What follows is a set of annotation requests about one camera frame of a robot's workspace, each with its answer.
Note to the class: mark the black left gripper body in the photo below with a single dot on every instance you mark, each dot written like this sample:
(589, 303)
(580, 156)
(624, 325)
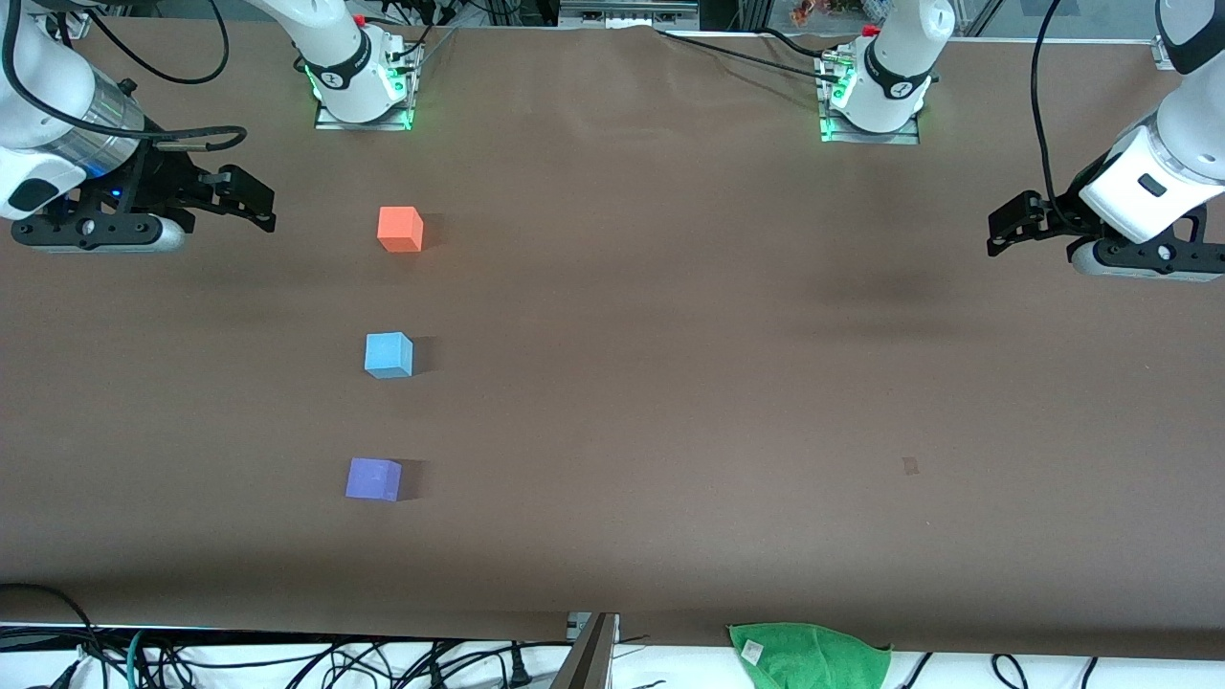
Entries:
(1064, 216)

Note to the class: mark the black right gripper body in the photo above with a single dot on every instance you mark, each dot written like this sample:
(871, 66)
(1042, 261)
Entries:
(165, 179)

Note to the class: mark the light blue foam block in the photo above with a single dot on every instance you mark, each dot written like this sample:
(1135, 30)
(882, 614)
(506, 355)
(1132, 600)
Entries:
(388, 356)

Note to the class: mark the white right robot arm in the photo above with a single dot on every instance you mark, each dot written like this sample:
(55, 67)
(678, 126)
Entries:
(38, 105)

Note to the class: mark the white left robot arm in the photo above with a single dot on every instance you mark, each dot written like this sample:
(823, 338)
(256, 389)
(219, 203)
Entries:
(1148, 187)

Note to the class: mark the orange foam block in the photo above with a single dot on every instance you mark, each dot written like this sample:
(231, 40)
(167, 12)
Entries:
(399, 231)

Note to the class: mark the purple foam block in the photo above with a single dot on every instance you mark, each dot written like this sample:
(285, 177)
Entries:
(371, 479)

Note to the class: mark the brown table cover sheet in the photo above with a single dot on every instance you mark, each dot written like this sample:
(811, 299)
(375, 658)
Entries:
(612, 431)

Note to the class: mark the green microfiber cloth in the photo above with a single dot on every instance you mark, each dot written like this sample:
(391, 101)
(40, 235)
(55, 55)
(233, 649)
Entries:
(809, 658)

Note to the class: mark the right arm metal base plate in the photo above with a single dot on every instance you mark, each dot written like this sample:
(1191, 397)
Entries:
(364, 122)

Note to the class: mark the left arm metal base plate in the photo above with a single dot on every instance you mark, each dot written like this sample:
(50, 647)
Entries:
(871, 137)

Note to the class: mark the aluminium frame profile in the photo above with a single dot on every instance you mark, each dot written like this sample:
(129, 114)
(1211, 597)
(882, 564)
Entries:
(627, 11)

